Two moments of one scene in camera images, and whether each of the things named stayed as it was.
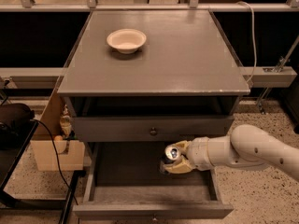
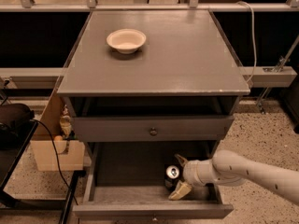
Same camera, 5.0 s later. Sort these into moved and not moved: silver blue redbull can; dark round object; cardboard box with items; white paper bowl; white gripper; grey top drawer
Moved: white gripper; silver blue redbull can
Not moved: dark round object; grey top drawer; white paper bowl; cardboard box with items
